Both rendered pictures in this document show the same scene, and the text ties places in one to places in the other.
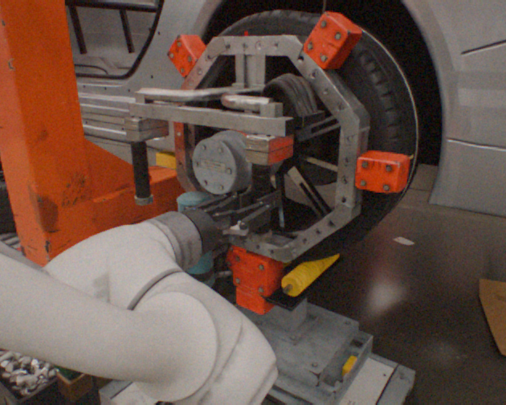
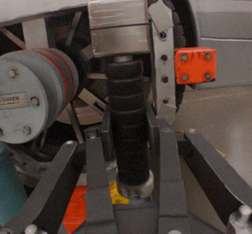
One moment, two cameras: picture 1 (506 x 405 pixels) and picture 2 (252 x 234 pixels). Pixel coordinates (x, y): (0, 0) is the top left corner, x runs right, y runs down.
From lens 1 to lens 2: 0.61 m
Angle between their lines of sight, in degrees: 32
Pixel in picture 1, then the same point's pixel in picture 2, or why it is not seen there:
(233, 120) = not seen: outside the picture
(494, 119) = (226, 19)
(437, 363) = not seen: hidden behind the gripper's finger
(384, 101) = (169, 3)
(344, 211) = (169, 112)
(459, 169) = not seen: hidden behind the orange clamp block
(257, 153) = (122, 31)
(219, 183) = (22, 126)
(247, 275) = (72, 208)
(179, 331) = not seen: outside the picture
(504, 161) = (236, 47)
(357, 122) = (169, 14)
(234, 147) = (33, 65)
